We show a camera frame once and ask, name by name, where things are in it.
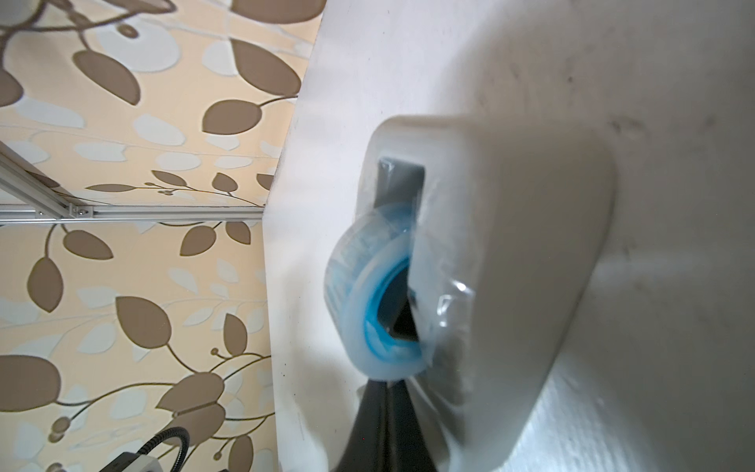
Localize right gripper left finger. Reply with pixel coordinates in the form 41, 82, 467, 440
334, 380, 387, 472

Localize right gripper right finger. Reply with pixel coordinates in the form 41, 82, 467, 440
387, 381, 436, 471

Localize grey tape dispenser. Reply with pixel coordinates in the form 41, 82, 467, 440
324, 116, 617, 471

